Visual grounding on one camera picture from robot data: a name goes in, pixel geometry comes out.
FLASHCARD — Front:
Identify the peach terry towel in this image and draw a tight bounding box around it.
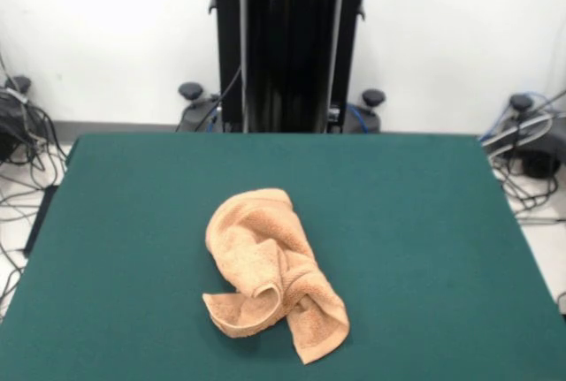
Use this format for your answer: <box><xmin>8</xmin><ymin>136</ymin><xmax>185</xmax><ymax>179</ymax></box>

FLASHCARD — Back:
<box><xmin>202</xmin><ymin>187</ymin><xmax>351</xmax><ymax>366</ymax></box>

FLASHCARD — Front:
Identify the dark green table cloth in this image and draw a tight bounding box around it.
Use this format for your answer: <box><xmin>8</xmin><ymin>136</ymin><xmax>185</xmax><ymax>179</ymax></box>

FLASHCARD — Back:
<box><xmin>0</xmin><ymin>132</ymin><xmax>566</xmax><ymax>381</ymax></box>

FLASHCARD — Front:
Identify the black pedestal leg with knob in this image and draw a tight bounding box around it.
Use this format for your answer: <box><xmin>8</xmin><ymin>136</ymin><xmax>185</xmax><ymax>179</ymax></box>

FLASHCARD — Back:
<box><xmin>175</xmin><ymin>82</ymin><xmax>223</xmax><ymax>133</ymax></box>
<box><xmin>486</xmin><ymin>93</ymin><xmax>566</xmax><ymax>179</ymax></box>
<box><xmin>0</xmin><ymin>74</ymin><xmax>33</xmax><ymax>164</ymax></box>
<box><xmin>343</xmin><ymin>88</ymin><xmax>385</xmax><ymax>133</ymax></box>

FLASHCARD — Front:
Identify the long blue cable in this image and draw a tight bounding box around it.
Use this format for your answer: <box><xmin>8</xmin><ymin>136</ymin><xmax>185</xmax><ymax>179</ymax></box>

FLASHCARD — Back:
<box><xmin>478</xmin><ymin>88</ymin><xmax>566</xmax><ymax>143</ymax></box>

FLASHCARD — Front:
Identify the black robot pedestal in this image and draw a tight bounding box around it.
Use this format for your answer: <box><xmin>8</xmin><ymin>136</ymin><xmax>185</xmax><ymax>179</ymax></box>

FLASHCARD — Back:
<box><xmin>207</xmin><ymin>0</ymin><xmax>386</xmax><ymax>134</ymax></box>

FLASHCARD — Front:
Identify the black cable tangle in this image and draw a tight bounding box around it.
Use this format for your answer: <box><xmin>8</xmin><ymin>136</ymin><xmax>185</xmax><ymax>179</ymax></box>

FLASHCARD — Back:
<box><xmin>486</xmin><ymin>150</ymin><xmax>565</xmax><ymax>225</ymax></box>
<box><xmin>0</xmin><ymin>102</ymin><xmax>68</xmax><ymax>311</ymax></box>

